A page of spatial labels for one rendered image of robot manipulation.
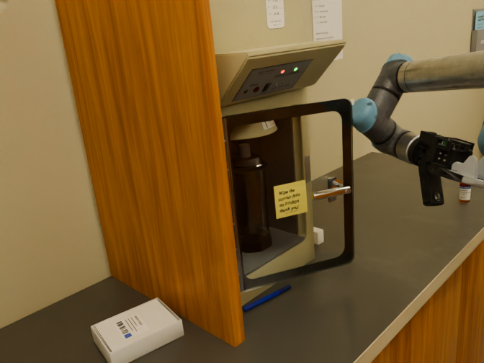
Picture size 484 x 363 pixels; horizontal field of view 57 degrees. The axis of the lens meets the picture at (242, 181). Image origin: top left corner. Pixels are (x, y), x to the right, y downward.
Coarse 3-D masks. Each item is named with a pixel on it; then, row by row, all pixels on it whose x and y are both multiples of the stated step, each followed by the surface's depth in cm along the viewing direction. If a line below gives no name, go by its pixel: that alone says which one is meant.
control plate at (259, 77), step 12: (312, 60) 94; (252, 72) 82; (264, 72) 85; (276, 72) 89; (288, 72) 92; (300, 72) 96; (252, 84) 87; (264, 84) 90; (288, 84) 97; (240, 96) 88; (252, 96) 91
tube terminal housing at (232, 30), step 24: (216, 0) 85; (240, 0) 89; (264, 0) 94; (288, 0) 100; (216, 24) 86; (240, 24) 90; (264, 24) 95; (288, 24) 101; (216, 48) 87; (240, 48) 91; (288, 96) 105; (264, 288) 110
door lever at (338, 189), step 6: (336, 180) 101; (336, 186) 100; (342, 186) 98; (348, 186) 97; (318, 192) 95; (324, 192) 95; (330, 192) 96; (336, 192) 96; (342, 192) 97; (348, 192) 97; (312, 198) 96; (318, 198) 95; (324, 198) 96
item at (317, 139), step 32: (256, 128) 91; (288, 128) 94; (320, 128) 96; (352, 128) 99; (256, 160) 93; (288, 160) 96; (320, 160) 98; (352, 160) 101; (256, 192) 95; (352, 192) 103; (256, 224) 97; (288, 224) 100; (320, 224) 103; (352, 224) 106; (256, 256) 100; (288, 256) 102; (320, 256) 105; (352, 256) 108; (256, 288) 102
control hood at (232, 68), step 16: (256, 48) 92; (272, 48) 83; (288, 48) 85; (304, 48) 88; (320, 48) 92; (336, 48) 97; (224, 64) 82; (240, 64) 79; (256, 64) 81; (272, 64) 85; (320, 64) 99; (224, 80) 83; (240, 80) 82; (304, 80) 101; (224, 96) 84
